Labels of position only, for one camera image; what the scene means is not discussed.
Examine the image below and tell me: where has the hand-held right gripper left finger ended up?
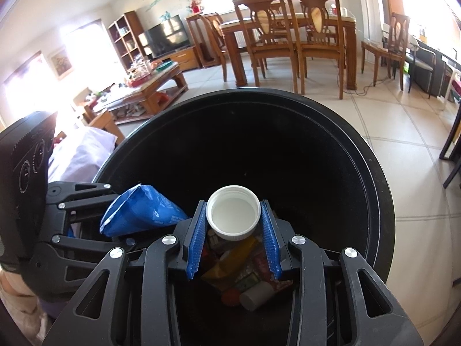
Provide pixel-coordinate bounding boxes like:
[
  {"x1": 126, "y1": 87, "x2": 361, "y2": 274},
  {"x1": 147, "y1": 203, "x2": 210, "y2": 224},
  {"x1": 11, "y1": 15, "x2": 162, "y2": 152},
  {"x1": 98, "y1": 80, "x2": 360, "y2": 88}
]
[{"x1": 42, "y1": 200, "x2": 209, "y2": 346}]

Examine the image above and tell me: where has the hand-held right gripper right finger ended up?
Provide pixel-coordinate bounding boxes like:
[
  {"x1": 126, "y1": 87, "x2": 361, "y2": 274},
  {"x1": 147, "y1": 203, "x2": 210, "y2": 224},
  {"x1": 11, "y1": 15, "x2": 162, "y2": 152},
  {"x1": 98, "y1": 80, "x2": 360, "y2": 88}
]
[{"x1": 260, "y1": 199, "x2": 426, "y2": 346}]

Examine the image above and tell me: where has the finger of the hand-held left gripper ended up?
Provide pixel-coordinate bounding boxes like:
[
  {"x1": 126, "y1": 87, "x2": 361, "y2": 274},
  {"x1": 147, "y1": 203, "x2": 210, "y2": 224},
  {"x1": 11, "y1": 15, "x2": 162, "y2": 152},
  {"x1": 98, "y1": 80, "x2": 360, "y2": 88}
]
[
  {"x1": 50, "y1": 234, "x2": 145, "y2": 256},
  {"x1": 46, "y1": 182, "x2": 119, "y2": 224}
]

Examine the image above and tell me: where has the white plastic jar lid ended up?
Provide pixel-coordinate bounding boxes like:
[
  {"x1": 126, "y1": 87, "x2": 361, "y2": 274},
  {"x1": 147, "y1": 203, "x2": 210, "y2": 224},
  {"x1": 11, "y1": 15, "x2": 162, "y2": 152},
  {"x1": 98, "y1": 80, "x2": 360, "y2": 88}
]
[{"x1": 206, "y1": 185, "x2": 261, "y2": 241}]

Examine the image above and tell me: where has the blue snack packet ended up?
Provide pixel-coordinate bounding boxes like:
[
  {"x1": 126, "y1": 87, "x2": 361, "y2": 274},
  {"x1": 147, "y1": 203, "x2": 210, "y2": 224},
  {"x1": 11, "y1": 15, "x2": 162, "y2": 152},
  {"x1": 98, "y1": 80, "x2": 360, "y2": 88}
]
[{"x1": 100, "y1": 184, "x2": 191, "y2": 238}]

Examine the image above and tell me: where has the black trash bin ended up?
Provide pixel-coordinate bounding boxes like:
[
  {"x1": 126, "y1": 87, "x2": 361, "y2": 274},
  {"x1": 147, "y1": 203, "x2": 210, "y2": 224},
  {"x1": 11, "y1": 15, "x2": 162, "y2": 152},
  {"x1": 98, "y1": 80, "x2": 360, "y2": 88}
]
[{"x1": 92, "y1": 88, "x2": 397, "y2": 346}]

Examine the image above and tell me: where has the person's left forearm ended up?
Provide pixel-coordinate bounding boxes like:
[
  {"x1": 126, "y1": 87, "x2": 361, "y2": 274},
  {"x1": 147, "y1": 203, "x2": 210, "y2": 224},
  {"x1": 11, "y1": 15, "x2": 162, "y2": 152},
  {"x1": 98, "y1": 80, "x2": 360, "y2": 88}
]
[{"x1": 0, "y1": 268, "x2": 49, "y2": 346}]

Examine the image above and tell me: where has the red printed wrapper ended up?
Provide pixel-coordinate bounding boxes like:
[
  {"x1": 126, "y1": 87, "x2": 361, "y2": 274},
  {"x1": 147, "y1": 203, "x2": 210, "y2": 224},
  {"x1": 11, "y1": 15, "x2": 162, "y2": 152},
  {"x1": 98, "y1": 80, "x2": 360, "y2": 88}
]
[{"x1": 250, "y1": 250, "x2": 293, "y2": 292}]

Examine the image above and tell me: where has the person's lavender pants leg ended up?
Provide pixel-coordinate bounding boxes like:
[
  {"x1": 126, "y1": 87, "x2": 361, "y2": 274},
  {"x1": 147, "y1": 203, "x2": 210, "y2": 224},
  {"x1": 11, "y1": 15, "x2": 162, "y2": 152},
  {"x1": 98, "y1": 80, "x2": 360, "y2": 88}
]
[{"x1": 47, "y1": 126, "x2": 125, "y2": 184}]

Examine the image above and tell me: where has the yellow snack wrapper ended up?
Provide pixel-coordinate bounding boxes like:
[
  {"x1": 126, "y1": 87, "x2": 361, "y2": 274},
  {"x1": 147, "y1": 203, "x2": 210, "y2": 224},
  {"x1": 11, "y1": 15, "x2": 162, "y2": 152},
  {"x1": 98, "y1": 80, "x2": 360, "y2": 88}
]
[{"x1": 202, "y1": 238, "x2": 260, "y2": 291}]

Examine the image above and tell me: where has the white plastic bottle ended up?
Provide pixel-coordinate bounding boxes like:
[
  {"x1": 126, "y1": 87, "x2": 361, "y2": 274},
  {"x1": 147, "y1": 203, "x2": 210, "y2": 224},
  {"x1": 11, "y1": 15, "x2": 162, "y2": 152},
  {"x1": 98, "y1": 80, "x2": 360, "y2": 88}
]
[{"x1": 239, "y1": 282, "x2": 276, "y2": 311}]

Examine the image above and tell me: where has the small wooden stool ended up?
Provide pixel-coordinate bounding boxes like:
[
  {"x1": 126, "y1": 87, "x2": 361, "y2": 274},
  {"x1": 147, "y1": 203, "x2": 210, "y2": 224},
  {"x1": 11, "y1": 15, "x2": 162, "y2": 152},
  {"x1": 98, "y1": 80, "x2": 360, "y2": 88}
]
[{"x1": 77, "y1": 110, "x2": 125, "y2": 145}]

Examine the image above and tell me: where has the wooden coffee table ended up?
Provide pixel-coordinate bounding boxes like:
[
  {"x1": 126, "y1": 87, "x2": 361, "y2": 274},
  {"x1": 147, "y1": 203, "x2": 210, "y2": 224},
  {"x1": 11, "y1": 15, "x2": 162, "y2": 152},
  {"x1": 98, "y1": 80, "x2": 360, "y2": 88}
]
[{"x1": 104, "y1": 61, "x2": 190, "y2": 119}]

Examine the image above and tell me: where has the pile of tabletop items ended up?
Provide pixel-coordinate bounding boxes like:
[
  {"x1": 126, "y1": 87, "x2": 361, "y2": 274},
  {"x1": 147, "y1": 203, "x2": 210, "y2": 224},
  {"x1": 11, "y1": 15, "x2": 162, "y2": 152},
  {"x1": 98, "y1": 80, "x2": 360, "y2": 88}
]
[{"x1": 124, "y1": 56, "x2": 179, "y2": 87}]

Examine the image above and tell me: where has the wooden bookshelf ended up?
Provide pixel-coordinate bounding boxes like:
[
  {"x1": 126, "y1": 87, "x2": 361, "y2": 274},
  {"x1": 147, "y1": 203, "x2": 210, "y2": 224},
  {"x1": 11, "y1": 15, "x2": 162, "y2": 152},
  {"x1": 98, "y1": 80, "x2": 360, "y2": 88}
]
[{"x1": 108, "y1": 11, "x2": 150, "y2": 73}]

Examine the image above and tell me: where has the wooden television stand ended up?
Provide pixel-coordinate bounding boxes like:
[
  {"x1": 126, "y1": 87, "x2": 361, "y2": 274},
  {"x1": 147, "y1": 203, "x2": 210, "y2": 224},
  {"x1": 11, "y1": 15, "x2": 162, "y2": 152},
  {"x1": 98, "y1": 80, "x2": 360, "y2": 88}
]
[{"x1": 151, "y1": 46, "x2": 202, "y2": 72}]

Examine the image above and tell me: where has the black television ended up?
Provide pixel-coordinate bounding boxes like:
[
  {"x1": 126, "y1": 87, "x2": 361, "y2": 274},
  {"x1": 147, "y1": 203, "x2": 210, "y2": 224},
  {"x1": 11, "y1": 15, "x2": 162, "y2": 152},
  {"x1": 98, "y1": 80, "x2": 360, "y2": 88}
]
[{"x1": 138, "y1": 15, "x2": 191, "y2": 60}]

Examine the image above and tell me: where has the tall wooden plant stand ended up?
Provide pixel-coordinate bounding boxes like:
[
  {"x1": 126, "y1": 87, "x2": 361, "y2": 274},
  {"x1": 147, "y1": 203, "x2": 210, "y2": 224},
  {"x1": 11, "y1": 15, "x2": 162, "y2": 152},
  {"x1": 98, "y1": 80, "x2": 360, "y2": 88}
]
[{"x1": 185, "y1": 12, "x2": 217, "y2": 68}]

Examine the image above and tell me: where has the wooden dining chair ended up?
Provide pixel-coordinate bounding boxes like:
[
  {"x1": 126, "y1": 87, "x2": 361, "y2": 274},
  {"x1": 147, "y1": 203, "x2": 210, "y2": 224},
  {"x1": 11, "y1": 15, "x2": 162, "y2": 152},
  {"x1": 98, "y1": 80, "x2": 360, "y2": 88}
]
[
  {"x1": 200, "y1": 12, "x2": 235, "y2": 82},
  {"x1": 284, "y1": 0, "x2": 344, "y2": 99},
  {"x1": 233, "y1": 0, "x2": 299, "y2": 94},
  {"x1": 361, "y1": 12, "x2": 411, "y2": 91}
]

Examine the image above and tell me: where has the wooden dining table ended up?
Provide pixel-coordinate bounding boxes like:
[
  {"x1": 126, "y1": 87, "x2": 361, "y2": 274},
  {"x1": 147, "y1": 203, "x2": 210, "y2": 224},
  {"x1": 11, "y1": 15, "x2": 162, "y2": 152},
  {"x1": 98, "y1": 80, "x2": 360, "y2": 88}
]
[{"x1": 220, "y1": 7, "x2": 358, "y2": 91}]

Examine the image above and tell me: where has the dark armchair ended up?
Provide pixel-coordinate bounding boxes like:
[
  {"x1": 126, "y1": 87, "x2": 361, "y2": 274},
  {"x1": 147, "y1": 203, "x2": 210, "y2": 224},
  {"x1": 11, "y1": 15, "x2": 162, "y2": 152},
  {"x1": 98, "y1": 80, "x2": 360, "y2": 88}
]
[{"x1": 409, "y1": 36, "x2": 447, "y2": 98}]

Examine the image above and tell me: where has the white plastic chair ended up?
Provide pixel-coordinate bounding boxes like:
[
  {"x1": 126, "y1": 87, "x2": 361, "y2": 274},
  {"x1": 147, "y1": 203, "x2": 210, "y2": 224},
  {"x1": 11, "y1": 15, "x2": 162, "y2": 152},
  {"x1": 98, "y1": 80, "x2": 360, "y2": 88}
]
[{"x1": 441, "y1": 68, "x2": 461, "y2": 110}]

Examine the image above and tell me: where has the small framed wall picture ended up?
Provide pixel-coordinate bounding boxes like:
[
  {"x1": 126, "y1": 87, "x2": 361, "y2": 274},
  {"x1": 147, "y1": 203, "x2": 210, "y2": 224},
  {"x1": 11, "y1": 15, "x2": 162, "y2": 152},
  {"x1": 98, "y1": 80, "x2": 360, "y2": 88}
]
[{"x1": 47, "y1": 47, "x2": 74, "y2": 80}]

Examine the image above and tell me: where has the floor power cable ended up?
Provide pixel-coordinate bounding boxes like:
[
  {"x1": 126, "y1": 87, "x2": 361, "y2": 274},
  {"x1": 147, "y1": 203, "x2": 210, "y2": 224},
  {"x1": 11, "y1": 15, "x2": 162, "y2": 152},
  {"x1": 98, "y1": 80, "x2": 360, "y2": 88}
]
[{"x1": 339, "y1": 68, "x2": 393, "y2": 96}]

